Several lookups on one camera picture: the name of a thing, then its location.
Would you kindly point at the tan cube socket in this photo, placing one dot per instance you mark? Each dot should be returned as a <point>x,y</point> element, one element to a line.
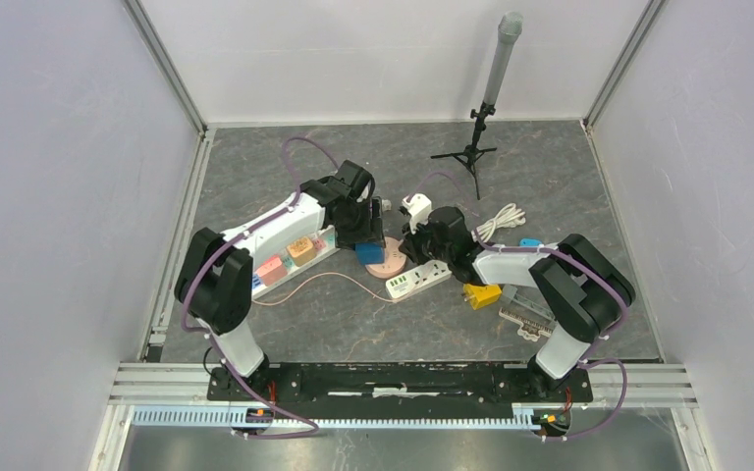
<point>302,250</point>

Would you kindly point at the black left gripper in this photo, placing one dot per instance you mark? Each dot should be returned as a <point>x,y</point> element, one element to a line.
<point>371,232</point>

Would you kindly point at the white slotted cable duct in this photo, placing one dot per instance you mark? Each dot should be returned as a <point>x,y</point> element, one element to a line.
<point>241,417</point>

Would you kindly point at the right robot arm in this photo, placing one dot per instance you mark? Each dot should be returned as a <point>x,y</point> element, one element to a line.
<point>587,294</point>

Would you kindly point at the beige perforated bracket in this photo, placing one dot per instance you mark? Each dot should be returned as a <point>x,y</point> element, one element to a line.
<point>526,328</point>

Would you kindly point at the white power strip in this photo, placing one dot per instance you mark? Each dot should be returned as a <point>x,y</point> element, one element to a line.
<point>418,279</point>

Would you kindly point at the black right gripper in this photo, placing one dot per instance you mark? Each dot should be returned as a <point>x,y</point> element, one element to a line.
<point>412,241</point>

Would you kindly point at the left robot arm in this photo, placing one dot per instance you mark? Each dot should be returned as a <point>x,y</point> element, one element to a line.
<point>215,282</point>

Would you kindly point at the light blue cube adapter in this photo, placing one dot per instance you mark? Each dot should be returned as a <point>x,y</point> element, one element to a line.
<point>530,242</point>

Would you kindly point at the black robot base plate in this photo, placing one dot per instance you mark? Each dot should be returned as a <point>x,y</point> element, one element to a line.
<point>394,390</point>

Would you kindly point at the grey metal bracket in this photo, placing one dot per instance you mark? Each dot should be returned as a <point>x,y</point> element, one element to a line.
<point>511,294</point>

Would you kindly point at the yellow cube socket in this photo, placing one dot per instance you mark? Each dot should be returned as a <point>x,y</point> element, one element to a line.
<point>481,296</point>

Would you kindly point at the white dock with green inset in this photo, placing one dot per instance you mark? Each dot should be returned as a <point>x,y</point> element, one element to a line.
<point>325,243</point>

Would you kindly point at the dark blue cube socket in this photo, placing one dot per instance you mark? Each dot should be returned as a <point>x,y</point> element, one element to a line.
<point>368,253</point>

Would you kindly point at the grey microphone on tripod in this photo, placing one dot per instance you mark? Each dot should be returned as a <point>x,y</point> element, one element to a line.
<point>509,31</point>

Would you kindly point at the coral pink adapter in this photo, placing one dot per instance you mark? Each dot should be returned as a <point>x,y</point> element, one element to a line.
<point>272,271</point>

